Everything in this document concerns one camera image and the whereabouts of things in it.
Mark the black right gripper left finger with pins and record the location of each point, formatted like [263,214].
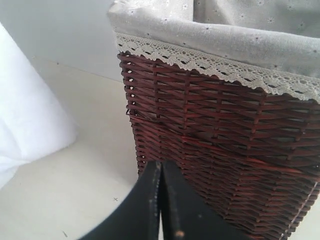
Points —
[137,217]

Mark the dark brown wicker basket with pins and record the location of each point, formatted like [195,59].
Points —
[254,157]

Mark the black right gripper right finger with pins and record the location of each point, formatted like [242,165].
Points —
[185,216]

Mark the grey lace-trimmed basket liner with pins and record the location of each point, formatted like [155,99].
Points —
[269,44]

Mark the white t-shirt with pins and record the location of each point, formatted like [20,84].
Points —
[33,124]

